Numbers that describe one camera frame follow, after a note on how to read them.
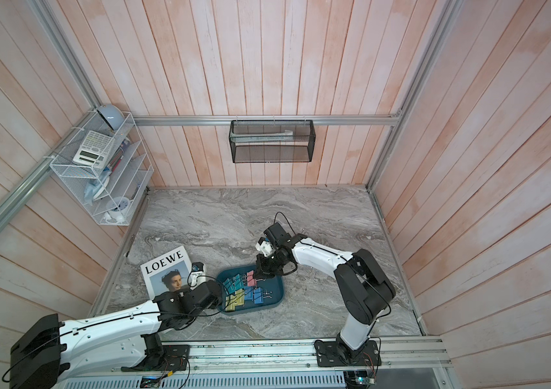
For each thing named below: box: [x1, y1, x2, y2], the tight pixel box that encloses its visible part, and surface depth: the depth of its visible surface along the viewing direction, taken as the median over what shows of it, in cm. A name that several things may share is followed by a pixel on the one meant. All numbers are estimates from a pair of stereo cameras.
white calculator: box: [72, 130, 116, 170], surface depth 77 cm
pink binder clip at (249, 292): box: [244, 286, 254, 300], surface depth 86 cm
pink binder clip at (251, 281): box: [246, 269, 257, 287], surface depth 87 cm
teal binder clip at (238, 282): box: [234, 273, 244, 291], surface depth 88 cm
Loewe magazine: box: [140, 245, 193, 300], surface depth 90 cm
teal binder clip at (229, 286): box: [222, 277, 236, 295], surface depth 88 cm
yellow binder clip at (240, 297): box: [234, 288, 245, 307], surface depth 85 cm
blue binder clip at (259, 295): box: [253, 286, 273, 304], surface depth 86 cm
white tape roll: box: [105, 196, 131, 223], surface depth 92 cm
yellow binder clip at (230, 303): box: [223, 294, 238, 313], surface depth 83 cm
